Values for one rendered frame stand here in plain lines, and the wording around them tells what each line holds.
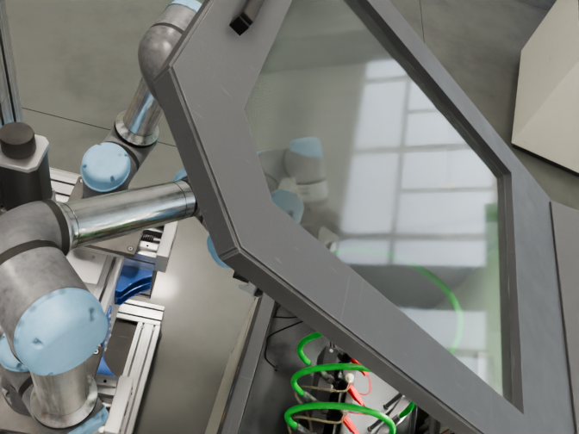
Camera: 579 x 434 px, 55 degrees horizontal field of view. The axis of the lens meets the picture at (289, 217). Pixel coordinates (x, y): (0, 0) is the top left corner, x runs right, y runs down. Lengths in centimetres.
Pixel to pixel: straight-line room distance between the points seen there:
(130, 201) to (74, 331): 28
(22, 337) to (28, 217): 18
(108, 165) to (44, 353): 76
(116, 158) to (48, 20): 264
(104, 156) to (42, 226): 64
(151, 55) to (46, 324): 61
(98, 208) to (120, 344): 146
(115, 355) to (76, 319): 157
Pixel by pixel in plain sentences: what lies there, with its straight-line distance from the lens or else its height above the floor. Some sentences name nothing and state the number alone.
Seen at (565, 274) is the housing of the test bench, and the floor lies 150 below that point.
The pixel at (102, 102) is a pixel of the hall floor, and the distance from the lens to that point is 348.
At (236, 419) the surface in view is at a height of 95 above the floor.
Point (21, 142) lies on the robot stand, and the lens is 109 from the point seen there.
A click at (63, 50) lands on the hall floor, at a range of 382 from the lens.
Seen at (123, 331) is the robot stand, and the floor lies 21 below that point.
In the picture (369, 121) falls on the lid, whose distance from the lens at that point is 93.
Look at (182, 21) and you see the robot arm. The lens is 124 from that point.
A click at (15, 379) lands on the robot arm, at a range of 123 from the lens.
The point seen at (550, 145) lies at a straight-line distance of 427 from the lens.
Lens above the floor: 237
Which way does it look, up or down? 50 degrees down
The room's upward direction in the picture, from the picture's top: 23 degrees clockwise
